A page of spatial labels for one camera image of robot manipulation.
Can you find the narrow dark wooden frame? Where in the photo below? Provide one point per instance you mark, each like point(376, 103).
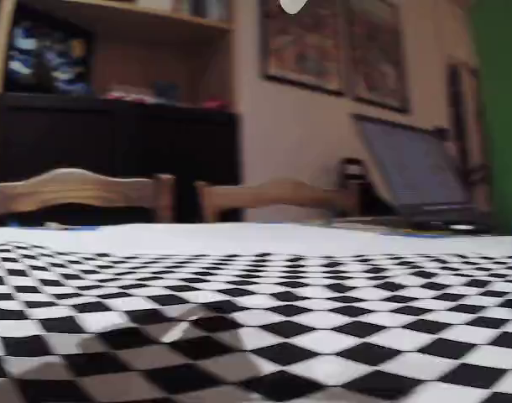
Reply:
point(466, 126)

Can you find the row of shelf books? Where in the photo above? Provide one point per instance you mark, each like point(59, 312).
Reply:
point(203, 8)

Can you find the blue tape strip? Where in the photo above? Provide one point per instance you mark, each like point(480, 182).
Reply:
point(82, 228)

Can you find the blue patterned box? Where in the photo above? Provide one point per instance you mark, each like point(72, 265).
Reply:
point(48, 59)

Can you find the light wooden bookshelf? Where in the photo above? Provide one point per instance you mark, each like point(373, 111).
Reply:
point(155, 54)

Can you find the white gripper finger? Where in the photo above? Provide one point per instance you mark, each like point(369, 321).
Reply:
point(294, 6)

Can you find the open black laptop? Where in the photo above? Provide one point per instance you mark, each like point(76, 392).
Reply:
point(419, 168)

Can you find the small red pink items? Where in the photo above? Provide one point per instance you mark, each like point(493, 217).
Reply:
point(130, 94)

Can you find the brown wooden chair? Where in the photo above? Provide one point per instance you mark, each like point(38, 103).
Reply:
point(273, 195)
point(71, 189)

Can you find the black white checkered mat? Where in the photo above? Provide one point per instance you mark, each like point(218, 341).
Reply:
point(281, 294)

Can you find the black cabinet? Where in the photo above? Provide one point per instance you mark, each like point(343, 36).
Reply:
point(113, 138)

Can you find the dark framed picture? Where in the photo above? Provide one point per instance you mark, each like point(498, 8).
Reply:
point(377, 54)
point(302, 42)

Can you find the large green lettered book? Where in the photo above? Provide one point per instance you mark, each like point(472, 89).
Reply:
point(505, 105)

